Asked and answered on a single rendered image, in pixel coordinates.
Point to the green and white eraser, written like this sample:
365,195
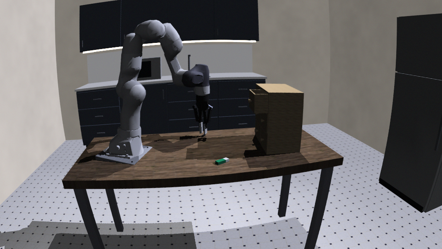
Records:
221,161

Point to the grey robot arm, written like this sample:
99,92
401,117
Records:
127,143

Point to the small dark brown chest of drawers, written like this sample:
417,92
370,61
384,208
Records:
285,118

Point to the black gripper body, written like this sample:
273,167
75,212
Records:
202,100

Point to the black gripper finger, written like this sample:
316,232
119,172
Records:
207,118
198,116

